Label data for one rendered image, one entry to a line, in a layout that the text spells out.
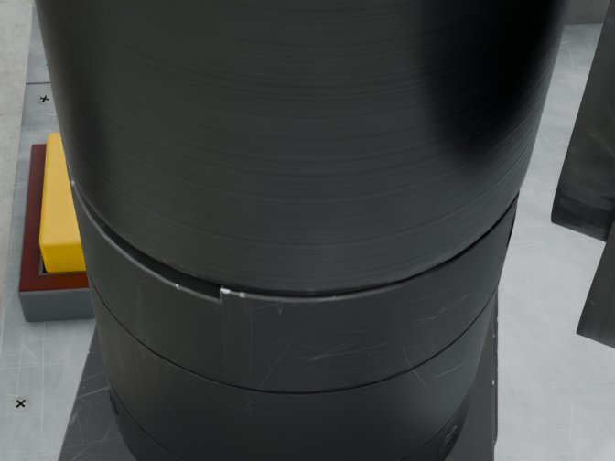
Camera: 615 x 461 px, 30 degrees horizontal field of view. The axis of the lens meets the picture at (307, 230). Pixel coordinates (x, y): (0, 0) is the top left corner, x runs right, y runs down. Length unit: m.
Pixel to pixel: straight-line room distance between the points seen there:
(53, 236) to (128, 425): 0.28
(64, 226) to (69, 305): 0.03
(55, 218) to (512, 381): 0.18
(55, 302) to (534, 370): 0.19
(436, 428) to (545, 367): 0.29
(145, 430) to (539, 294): 0.33
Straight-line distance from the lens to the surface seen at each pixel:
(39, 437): 0.44
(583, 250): 0.49
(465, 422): 0.18
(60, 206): 0.45
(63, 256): 0.45
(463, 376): 0.16
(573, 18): 0.60
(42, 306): 0.45
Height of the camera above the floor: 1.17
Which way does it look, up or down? 50 degrees down
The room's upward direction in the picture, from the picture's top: 2 degrees clockwise
